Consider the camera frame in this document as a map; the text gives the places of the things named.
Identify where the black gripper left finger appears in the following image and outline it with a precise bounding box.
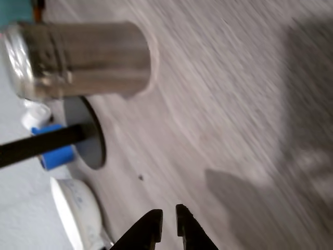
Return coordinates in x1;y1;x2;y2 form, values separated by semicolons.
109;208;163;250

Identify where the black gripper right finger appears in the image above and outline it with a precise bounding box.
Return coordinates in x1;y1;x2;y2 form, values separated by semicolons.
175;203;219;250

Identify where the shiny steel cup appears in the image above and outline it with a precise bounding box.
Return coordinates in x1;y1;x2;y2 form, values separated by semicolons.
2;20;160;101

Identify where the white floral bowl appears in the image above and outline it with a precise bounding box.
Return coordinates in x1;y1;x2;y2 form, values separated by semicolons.
49;177;105;250

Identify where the blue block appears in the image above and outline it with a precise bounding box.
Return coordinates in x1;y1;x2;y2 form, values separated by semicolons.
31;124;78;171

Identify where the small white object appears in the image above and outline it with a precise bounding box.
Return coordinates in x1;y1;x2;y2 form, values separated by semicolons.
21;100;53;131

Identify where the teal object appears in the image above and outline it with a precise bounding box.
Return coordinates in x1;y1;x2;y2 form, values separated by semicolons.
0;0;37;27

